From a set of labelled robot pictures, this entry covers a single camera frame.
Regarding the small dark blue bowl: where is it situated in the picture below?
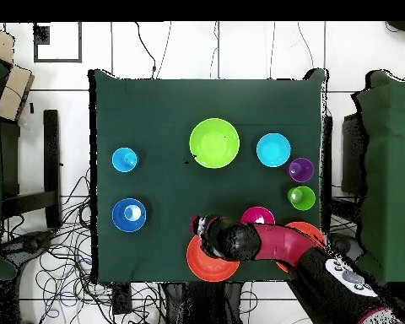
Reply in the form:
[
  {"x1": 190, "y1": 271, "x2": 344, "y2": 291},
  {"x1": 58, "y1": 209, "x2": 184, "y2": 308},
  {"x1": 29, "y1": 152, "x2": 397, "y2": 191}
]
[{"x1": 111, "y1": 197, "x2": 148, "y2": 233}]

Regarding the black square floor frame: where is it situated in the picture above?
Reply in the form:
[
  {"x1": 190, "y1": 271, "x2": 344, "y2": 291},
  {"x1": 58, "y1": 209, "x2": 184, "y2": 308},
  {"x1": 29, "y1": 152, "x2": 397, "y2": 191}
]
[{"x1": 33, "y1": 21, "x2": 83, "y2": 64}]

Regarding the dark green table cloth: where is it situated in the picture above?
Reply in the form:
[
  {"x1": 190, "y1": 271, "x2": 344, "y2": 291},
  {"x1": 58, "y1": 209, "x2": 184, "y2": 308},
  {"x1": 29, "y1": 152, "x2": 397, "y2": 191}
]
[{"x1": 88, "y1": 68, "x2": 329, "y2": 284}]

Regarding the black box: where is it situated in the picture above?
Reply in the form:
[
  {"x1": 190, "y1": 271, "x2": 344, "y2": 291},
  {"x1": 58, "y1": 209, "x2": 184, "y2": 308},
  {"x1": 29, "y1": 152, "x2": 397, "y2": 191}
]
[{"x1": 340, "y1": 112, "x2": 369, "y2": 197}]

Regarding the large green bowl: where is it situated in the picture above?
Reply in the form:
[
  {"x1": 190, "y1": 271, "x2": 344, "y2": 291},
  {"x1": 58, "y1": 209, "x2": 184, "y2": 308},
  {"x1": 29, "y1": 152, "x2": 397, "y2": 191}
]
[{"x1": 188, "y1": 117, "x2": 241, "y2": 170}]

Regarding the black chair frame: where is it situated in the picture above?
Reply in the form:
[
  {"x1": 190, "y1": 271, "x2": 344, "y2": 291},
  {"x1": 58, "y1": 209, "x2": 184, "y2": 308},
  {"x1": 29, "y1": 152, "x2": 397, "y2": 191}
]
[{"x1": 1, "y1": 109, "x2": 62, "y2": 230}]

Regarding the purple cup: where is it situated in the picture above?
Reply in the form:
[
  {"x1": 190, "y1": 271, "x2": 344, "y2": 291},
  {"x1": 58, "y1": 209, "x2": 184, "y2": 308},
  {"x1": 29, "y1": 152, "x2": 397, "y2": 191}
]
[{"x1": 286, "y1": 157, "x2": 315, "y2": 184}]

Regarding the small pink bowl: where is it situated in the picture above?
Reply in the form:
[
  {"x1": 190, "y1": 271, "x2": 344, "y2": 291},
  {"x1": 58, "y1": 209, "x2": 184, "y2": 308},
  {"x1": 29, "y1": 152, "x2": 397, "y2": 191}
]
[{"x1": 240, "y1": 206, "x2": 277, "y2": 226}]

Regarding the black floor cable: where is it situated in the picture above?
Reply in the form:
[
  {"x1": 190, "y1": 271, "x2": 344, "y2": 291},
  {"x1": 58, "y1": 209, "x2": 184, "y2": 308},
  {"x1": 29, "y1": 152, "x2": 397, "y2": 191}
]
[{"x1": 133, "y1": 21, "x2": 157, "y2": 79}]

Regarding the black power strip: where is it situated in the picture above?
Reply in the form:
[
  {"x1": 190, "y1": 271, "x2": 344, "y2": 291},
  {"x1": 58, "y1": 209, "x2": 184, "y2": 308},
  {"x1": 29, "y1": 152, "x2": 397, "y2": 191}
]
[{"x1": 111, "y1": 282, "x2": 133, "y2": 316}]

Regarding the large orange bowl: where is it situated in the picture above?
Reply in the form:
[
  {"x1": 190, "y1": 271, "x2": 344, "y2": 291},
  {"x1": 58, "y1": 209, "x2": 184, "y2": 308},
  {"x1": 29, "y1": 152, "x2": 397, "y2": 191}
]
[
  {"x1": 186, "y1": 232, "x2": 240, "y2": 283},
  {"x1": 276, "y1": 221, "x2": 327, "y2": 274}
]

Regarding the grey stand foot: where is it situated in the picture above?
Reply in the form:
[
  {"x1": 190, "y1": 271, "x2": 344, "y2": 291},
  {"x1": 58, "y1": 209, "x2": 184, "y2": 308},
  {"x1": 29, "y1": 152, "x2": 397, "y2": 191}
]
[
  {"x1": 328, "y1": 232, "x2": 365, "y2": 262},
  {"x1": 0, "y1": 229, "x2": 58, "y2": 267}
]

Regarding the light blue cup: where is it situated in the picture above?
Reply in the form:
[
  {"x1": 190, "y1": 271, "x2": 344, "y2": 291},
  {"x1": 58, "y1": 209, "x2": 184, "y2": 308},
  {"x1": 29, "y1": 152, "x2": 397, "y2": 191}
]
[{"x1": 111, "y1": 147, "x2": 140, "y2": 174}]

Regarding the green cup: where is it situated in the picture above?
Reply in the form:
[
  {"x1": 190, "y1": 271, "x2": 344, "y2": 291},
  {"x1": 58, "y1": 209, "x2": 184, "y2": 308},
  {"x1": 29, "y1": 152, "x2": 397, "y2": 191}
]
[{"x1": 287, "y1": 186, "x2": 316, "y2": 212}]

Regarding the small light blue bowl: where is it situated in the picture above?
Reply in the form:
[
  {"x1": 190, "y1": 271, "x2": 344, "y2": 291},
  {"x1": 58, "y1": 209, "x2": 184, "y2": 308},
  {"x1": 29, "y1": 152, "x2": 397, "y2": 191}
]
[{"x1": 256, "y1": 132, "x2": 292, "y2": 168}]

